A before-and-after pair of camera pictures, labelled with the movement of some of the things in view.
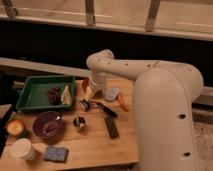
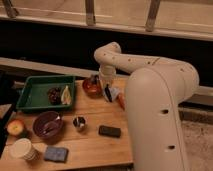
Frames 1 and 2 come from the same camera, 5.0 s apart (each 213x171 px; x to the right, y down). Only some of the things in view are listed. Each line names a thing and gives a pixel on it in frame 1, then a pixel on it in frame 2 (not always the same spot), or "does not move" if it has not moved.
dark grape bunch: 54,96 does not move
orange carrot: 124,101 does not move
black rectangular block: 112,126 -> 109,131
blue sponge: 56,154 does not move
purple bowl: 48,124 does not move
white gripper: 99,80 -> 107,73
